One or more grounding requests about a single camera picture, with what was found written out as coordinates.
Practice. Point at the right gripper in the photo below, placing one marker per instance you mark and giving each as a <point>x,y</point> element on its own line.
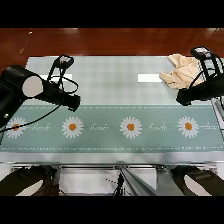
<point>185,97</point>

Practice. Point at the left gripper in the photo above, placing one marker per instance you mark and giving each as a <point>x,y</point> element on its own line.
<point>70,100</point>

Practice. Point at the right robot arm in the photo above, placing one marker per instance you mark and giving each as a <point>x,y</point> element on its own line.
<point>213,87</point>

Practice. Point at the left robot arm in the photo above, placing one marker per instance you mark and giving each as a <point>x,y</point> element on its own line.
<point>16,87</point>

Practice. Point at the beige garment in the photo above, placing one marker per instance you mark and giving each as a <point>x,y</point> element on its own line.
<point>181,74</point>

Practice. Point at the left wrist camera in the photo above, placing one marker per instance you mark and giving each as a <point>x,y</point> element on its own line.
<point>62,65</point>

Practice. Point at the silver frame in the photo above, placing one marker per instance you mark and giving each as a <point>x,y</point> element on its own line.
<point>133,176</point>

